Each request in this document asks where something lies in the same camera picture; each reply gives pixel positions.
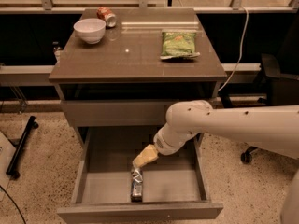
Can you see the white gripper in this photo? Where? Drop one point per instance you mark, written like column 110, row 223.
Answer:
column 162, row 143

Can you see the crushed silver redbull can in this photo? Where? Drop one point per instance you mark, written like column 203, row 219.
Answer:
column 137, row 185

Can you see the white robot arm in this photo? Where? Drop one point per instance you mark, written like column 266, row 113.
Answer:
column 246, row 125

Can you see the open grey middle drawer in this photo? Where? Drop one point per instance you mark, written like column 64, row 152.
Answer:
column 174, row 187

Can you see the closed grey top drawer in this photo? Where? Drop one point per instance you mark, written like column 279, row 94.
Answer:
column 115, row 113

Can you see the grey drawer cabinet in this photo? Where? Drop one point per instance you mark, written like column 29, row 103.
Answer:
column 126, row 63

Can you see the orange soda can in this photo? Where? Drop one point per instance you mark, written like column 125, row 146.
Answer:
column 105, row 14

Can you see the green chip bag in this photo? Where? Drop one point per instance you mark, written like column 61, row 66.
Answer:
column 178, row 44

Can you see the white bowl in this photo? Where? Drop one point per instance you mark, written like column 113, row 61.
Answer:
column 90, row 30

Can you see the black wheeled stand base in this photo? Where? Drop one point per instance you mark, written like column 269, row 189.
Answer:
column 13, row 165

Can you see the small bottle behind cabinet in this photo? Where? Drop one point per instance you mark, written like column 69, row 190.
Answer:
column 57, row 49

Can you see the black office chair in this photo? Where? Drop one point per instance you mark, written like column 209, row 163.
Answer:
column 280, row 73

